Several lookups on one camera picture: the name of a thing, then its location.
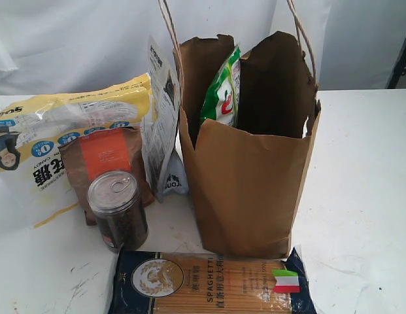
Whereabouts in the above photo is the clear can with pull-tab lid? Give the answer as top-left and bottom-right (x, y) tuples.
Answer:
(87, 170), (148, 251)

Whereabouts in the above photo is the blue spaghetti package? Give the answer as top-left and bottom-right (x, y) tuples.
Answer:
(108, 250), (316, 313)

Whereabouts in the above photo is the yellow white candy bag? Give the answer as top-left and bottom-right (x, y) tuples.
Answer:
(0, 73), (154, 228)

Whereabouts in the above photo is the brown paper bag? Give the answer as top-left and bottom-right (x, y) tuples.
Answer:
(158, 0), (322, 260)

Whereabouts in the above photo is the black metal stand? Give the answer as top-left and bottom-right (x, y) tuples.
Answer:
(388, 0), (406, 90)

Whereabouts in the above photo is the grey white standing pouch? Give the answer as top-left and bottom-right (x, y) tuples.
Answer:
(142, 37), (189, 203)

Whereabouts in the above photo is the brown pouch orange label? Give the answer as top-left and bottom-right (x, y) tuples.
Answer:
(59, 127), (154, 226)

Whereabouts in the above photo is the green snack package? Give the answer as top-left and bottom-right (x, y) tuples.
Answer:
(200, 45), (241, 127)

